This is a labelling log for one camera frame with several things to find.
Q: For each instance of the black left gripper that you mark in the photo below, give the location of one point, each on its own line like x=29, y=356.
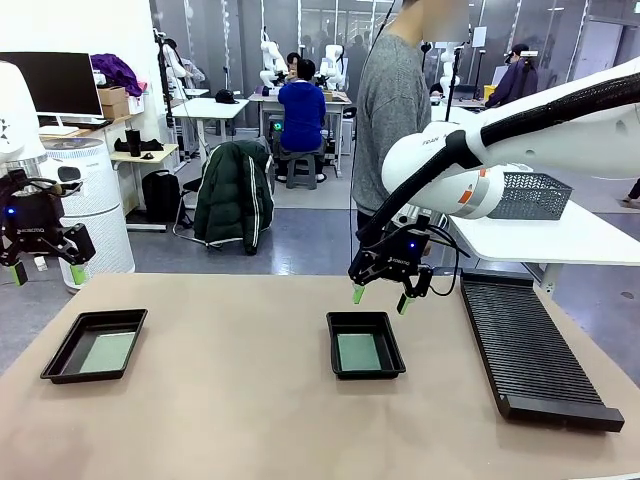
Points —
x=30, y=220

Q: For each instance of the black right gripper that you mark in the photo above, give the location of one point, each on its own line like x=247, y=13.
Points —
x=400, y=255

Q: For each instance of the black rectangular ESD tray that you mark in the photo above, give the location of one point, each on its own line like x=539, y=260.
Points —
x=340, y=325
x=75, y=340

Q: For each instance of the green circuit board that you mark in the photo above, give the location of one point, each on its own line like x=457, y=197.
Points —
x=107, y=352
x=359, y=352

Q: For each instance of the black slotted board rack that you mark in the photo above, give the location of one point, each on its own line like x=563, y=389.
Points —
x=530, y=350

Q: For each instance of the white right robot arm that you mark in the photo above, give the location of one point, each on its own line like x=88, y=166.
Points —
x=425, y=160

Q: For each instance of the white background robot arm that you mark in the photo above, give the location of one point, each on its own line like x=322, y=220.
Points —
x=447, y=65
x=332, y=55
x=272, y=55

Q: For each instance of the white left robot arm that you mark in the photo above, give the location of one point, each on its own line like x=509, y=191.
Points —
x=15, y=110

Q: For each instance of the small white floor object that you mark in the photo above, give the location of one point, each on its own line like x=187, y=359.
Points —
x=41, y=264

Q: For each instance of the white cylindrical air purifier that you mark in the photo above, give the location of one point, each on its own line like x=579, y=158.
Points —
x=105, y=210

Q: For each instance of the black backpack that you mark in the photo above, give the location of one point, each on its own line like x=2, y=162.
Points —
x=161, y=197

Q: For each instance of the grey plastic stool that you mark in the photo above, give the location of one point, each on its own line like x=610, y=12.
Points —
x=302, y=172

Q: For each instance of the black tumbler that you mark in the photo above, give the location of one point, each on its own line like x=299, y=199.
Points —
x=134, y=145

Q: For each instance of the wood-top white desk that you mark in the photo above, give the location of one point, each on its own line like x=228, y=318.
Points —
x=115, y=121

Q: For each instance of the black cloth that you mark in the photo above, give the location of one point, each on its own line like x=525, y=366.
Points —
x=152, y=146

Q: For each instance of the black metal chair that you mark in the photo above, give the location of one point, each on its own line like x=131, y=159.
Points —
x=189, y=187

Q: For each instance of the small wooden side table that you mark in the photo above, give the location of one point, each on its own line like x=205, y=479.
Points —
x=167, y=151

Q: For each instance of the white rounded table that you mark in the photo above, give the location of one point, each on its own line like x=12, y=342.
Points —
x=550, y=240

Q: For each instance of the grey plastic basket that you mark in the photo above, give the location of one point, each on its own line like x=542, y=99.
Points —
x=535, y=197

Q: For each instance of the small cardboard box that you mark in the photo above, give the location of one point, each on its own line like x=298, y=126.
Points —
x=116, y=110
x=112, y=95

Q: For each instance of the person in grey sweater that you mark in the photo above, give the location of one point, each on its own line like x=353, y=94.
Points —
x=390, y=100

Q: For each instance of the black computer monitor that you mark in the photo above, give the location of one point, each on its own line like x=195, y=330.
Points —
x=70, y=85

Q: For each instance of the dark green puffer jacket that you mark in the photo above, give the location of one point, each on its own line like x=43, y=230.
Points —
x=225, y=200

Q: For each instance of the person in blue jacket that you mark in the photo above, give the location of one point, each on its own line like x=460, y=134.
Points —
x=302, y=112

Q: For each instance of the purple cloth bundle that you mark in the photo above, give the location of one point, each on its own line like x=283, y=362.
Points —
x=115, y=70

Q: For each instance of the yellow box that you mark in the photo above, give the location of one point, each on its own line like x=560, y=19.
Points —
x=489, y=91

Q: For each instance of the white office desk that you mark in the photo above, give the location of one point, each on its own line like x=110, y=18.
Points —
x=205, y=107

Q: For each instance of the person in dark jacket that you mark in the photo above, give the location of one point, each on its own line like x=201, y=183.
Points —
x=520, y=82

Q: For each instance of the person in grey hoodie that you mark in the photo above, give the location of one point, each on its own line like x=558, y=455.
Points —
x=187, y=70

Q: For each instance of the black cap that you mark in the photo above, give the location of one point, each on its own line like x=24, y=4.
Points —
x=226, y=97

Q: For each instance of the white paper sign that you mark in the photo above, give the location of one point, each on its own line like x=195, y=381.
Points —
x=479, y=36

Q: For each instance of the seated person's leg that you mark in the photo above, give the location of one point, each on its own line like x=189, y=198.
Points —
x=634, y=192

